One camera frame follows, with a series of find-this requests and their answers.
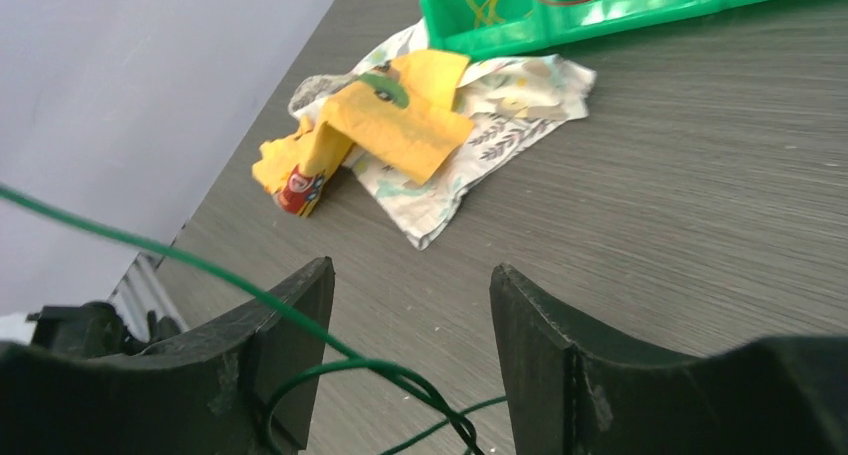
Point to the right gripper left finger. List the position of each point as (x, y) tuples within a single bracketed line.
[(85, 385)]

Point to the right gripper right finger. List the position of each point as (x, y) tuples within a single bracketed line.
[(575, 385)]

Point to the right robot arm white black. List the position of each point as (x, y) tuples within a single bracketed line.
[(574, 385)]

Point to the floral patterned cloth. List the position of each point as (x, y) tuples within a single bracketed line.
[(514, 102)]

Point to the yellow snack bag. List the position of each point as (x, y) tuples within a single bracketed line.
[(401, 112)]

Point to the green three-compartment bin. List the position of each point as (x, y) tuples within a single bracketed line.
[(485, 29)]

